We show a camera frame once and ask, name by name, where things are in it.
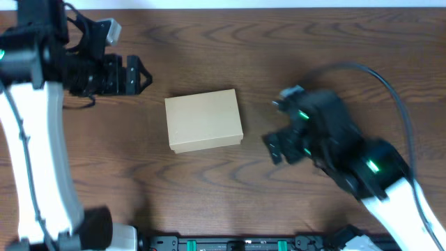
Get cardboard box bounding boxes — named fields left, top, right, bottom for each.
left=164, top=89, right=244, bottom=153

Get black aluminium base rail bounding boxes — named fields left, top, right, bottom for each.
left=137, top=235, right=394, bottom=251

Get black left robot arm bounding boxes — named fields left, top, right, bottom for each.
left=1, top=1, right=153, bottom=251

